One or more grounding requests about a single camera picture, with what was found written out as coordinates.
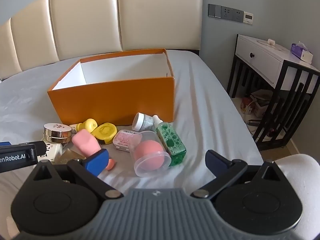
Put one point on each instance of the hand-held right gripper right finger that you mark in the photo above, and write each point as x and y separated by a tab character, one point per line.
216	161

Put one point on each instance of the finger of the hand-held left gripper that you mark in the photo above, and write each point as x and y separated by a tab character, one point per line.
41	148
4	144

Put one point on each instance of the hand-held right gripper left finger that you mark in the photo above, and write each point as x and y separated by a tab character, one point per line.
96	162

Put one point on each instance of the white printed carton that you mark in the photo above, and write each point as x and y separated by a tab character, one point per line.
51	151

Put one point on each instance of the green soap bottle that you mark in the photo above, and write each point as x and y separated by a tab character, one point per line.
172	142

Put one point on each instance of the clear container with pink sponge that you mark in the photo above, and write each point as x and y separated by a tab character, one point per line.
150	152

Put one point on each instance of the orange cardboard box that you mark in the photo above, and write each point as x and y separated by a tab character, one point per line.
112	100

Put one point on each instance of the gold round compact jar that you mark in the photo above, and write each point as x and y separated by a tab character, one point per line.
57	131

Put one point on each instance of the pink tube bottle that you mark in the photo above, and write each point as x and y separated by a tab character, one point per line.
83	142

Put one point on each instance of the clear plastic packet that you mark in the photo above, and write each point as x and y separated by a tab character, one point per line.
68	156

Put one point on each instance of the yellow round case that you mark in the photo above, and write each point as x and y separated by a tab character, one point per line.
105	132

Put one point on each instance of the pink flat tin case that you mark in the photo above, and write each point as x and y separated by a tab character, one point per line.
126	140

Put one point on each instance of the small yellow bottle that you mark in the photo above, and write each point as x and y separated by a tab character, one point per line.
87	125

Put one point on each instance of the silver hair dryer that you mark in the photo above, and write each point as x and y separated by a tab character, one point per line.
253	123

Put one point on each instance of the small white jar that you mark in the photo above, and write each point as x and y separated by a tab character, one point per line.
141	121

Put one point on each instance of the white round object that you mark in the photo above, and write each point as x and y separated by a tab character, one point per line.
300	180

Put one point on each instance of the white charger plug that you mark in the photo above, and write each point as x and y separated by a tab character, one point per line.
271	42

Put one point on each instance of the cream padded headboard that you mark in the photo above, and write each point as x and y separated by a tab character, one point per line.
87	17

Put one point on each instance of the purple tissue pack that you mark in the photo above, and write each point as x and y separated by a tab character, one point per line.
301	51

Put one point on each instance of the white nightstand with black frame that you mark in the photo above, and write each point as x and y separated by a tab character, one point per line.
265	60

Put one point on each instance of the white wall thermostat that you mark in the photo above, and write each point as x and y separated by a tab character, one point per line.
248	18

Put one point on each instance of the grey wall switch panel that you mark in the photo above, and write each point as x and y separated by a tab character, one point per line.
225	12

